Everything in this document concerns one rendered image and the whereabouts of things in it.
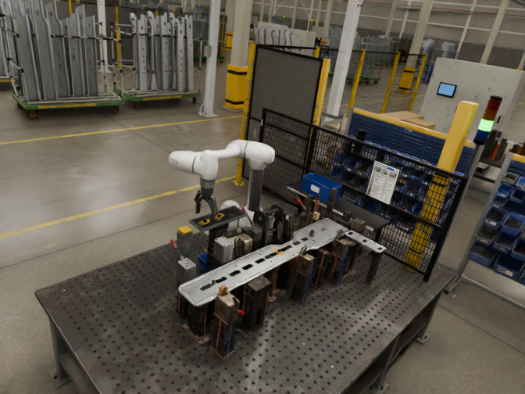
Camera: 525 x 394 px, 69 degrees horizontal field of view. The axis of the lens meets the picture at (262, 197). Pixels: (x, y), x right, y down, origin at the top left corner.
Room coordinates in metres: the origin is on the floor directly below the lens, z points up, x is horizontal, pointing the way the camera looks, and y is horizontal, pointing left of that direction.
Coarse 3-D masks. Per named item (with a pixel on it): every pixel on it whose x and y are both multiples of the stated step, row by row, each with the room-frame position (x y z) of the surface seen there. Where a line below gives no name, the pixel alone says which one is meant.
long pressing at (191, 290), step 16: (320, 224) 2.47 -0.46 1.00; (336, 224) 2.51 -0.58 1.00; (320, 240) 2.25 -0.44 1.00; (256, 256) 1.95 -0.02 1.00; (288, 256) 2.00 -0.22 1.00; (208, 272) 1.73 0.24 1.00; (224, 272) 1.75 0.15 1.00; (256, 272) 1.79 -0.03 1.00; (192, 288) 1.57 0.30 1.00; (208, 288) 1.59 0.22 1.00; (192, 304) 1.47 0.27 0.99
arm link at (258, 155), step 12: (252, 144) 2.50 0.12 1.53; (264, 144) 2.53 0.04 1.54; (252, 156) 2.46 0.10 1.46; (264, 156) 2.45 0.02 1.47; (252, 168) 2.49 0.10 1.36; (264, 168) 2.51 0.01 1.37; (252, 180) 2.51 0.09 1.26; (252, 192) 2.53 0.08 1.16; (252, 204) 2.54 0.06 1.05; (252, 216) 2.53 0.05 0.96
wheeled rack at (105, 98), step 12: (60, 36) 7.58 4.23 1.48; (72, 36) 7.73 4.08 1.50; (96, 36) 8.51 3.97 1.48; (120, 48) 8.10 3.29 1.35; (120, 60) 8.10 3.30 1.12; (120, 72) 8.10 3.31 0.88; (12, 84) 7.36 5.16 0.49; (24, 84) 6.81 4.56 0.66; (108, 84) 8.67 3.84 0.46; (12, 96) 7.42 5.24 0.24; (72, 96) 7.72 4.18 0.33; (96, 96) 8.05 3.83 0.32; (108, 96) 8.19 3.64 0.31; (24, 108) 6.82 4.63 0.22; (36, 108) 6.89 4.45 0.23; (48, 108) 7.04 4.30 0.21
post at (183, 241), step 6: (180, 234) 1.87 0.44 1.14; (186, 234) 1.87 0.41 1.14; (192, 234) 1.89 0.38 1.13; (180, 240) 1.86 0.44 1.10; (186, 240) 1.86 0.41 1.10; (180, 246) 1.86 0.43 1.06; (186, 246) 1.86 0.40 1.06; (180, 252) 1.87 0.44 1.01; (186, 252) 1.87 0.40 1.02; (174, 288) 1.89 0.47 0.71
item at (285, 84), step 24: (264, 48) 5.09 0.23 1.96; (264, 72) 5.07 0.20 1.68; (288, 72) 4.79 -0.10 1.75; (312, 72) 4.54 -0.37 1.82; (264, 96) 5.03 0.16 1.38; (288, 96) 4.74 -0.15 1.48; (312, 96) 4.51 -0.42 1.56; (312, 120) 4.47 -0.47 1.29; (288, 144) 4.68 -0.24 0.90; (240, 168) 5.20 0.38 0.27; (288, 168) 4.65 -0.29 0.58; (288, 192) 4.61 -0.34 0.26
